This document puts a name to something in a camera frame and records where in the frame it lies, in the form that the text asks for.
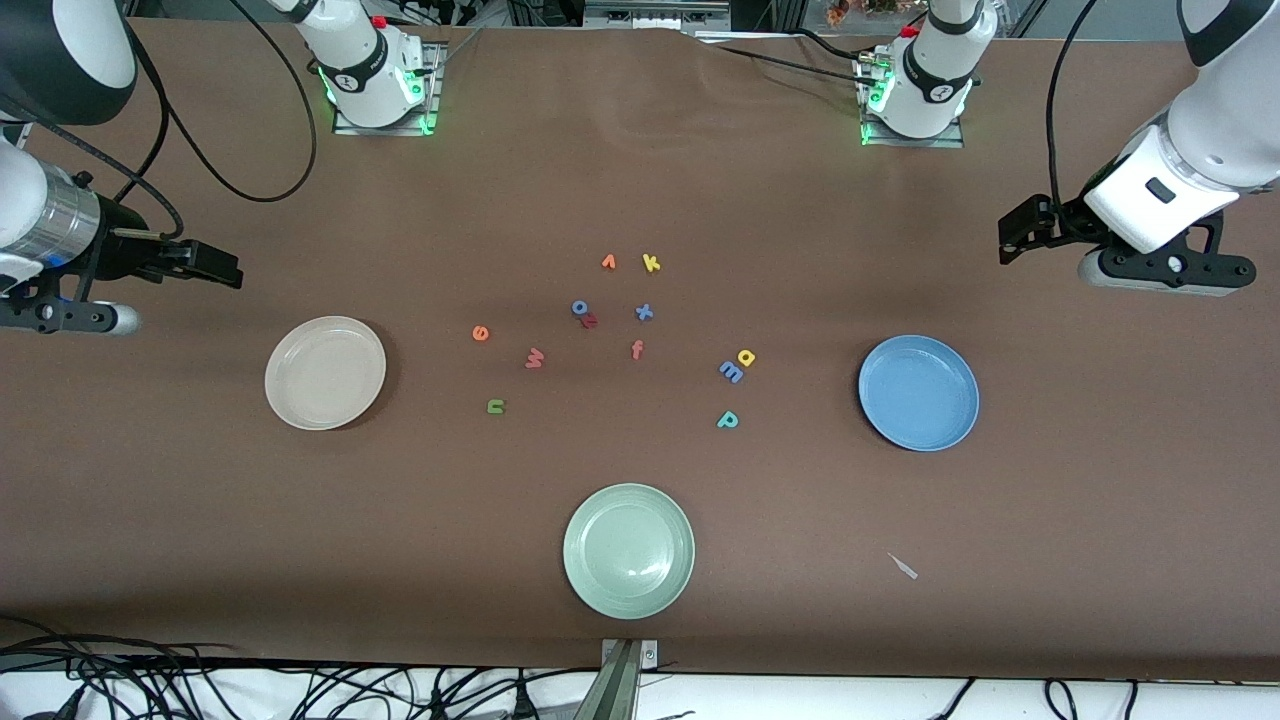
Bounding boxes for beige round plate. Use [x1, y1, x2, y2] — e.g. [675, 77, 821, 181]
[264, 316, 388, 432]

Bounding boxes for blue round plate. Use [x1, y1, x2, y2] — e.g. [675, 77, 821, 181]
[858, 334, 981, 453]

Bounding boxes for brown table cover sheet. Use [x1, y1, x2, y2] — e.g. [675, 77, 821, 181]
[0, 18, 1280, 681]

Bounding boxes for pale green round plate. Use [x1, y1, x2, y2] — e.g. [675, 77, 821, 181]
[562, 483, 696, 621]

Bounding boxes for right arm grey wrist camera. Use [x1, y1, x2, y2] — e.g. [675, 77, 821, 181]
[0, 275, 143, 337]

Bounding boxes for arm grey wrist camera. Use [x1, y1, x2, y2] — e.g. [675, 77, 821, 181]
[1077, 213, 1259, 298]
[0, 275, 143, 337]

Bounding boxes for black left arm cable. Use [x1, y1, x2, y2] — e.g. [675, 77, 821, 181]
[1043, 0, 1099, 204]

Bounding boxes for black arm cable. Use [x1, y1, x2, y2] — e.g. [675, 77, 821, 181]
[1043, 0, 1099, 204]
[20, 0, 319, 246]

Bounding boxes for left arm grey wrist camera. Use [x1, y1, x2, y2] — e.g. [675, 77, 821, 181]
[1077, 213, 1259, 298]

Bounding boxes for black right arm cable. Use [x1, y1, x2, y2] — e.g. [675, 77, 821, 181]
[20, 0, 319, 246]

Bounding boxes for black base power cable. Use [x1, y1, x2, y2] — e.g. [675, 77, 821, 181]
[700, 42, 871, 86]
[790, 28, 876, 66]

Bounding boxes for aluminium background frame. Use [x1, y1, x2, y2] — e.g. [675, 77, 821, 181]
[583, 0, 731, 31]

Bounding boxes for aluminium camera pole bracket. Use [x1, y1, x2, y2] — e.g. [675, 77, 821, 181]
[575, 638, 661, 720]

